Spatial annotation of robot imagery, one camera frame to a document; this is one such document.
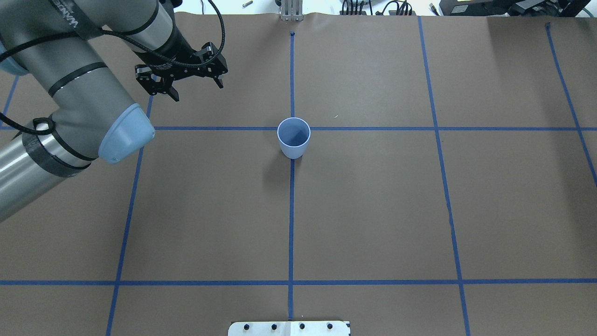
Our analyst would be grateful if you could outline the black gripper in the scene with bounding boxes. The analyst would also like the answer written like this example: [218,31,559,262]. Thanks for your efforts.
[136,42,228,102]

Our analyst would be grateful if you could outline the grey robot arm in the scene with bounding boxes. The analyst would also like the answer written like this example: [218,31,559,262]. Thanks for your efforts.
[1,0,228,221]

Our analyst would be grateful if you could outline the light blue plastic cup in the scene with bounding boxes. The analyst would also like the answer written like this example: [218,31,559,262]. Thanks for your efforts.
[276,117,311,160]

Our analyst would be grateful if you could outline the white metal mounting base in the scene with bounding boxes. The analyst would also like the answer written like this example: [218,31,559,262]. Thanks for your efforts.
[228,320,351,336]

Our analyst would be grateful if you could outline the black equipment background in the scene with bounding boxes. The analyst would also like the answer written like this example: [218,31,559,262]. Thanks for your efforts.
[439,0,596,18]

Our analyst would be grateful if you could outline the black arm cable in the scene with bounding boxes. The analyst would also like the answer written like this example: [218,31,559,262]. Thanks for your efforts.
[0,0,226,136]

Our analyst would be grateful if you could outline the silver metal post bracket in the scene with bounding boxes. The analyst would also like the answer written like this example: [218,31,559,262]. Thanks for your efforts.
[275,0,304,22]

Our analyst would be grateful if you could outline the black cables background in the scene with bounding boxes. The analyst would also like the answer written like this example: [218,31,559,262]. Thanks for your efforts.
[338,0,416,16]

